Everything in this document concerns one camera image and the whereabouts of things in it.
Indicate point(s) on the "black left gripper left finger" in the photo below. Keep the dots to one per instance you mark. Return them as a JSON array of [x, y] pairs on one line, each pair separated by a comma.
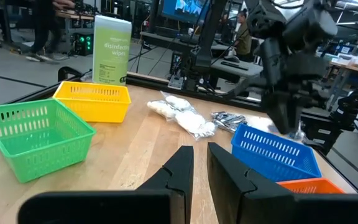
[[154, 205]]

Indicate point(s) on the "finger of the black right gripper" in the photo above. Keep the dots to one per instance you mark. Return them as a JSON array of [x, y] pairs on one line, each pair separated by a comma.
[[292, 116], [277, 116]]

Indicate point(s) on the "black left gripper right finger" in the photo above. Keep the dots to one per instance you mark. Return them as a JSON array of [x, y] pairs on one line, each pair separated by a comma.
[[253, 205]]

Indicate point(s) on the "printed clear cotton balls bag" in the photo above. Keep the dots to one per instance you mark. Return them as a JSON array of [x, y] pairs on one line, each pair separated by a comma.
[[169, 107]]

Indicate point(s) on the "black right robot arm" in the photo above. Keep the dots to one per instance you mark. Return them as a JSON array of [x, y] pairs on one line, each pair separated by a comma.
[[309, 25]]

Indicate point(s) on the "blue plastic basket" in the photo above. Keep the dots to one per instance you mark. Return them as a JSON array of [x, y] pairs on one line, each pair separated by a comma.
[[275, 155]]

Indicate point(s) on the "grey desk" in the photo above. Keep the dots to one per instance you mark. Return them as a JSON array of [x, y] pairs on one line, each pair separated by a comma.
[[238, 70]]

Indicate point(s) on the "orange plastic basket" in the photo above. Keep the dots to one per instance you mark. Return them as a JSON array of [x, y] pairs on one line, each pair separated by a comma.
[[309, 186]]

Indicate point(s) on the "black keyboard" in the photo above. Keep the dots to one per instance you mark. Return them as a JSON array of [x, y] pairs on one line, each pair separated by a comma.
[[233, 65]]

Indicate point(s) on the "cluttered wooden workbench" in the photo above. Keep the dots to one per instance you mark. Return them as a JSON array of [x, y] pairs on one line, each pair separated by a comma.
[[356, 62]]

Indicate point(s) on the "black upright stand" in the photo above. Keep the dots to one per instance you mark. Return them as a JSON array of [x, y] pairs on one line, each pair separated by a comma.
[[210, 31]]

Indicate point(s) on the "black desktop computer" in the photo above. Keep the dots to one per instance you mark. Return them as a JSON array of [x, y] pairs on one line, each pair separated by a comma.
[[176, 63]]

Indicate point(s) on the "yellow plastic basket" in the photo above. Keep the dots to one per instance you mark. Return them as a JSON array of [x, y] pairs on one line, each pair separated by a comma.
[[95, 105]]

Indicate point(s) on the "black desk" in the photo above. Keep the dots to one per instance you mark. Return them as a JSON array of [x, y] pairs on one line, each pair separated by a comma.
[[172, 40]]

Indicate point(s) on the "large display screen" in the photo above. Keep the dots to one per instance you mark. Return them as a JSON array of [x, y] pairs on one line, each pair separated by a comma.
[[185, 9]]

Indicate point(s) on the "green plastic basket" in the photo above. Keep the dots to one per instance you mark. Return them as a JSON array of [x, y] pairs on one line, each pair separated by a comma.
[[39, 140]]

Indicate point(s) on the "green disinfecting wipes canister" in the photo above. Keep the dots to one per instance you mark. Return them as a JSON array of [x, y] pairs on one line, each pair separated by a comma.
[[112, 49]]

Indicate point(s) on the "black computer with green lights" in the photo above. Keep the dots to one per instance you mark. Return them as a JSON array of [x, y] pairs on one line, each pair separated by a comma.
[[84, 43]]

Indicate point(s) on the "wooden top workbench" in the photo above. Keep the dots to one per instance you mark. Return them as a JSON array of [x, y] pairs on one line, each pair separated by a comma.
[[79, 16]]

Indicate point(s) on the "grey metal base plate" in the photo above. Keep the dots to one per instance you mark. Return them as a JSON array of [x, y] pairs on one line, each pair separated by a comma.
[[176, 82]]

